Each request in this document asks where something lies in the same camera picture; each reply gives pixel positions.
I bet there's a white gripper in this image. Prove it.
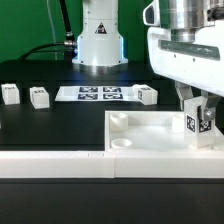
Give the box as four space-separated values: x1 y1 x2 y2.
147 26 224 121

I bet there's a white square table top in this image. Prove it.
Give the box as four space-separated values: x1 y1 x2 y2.
104 111 224 157

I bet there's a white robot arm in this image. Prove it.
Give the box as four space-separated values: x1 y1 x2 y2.
73 0 224 121

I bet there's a white L-shaped fence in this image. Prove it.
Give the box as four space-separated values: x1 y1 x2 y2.
0 148 224 178

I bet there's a white sheet with markers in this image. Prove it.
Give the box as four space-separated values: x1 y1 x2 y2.
55 86 137 102

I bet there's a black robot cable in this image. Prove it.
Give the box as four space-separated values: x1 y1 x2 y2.
18 0 78 62

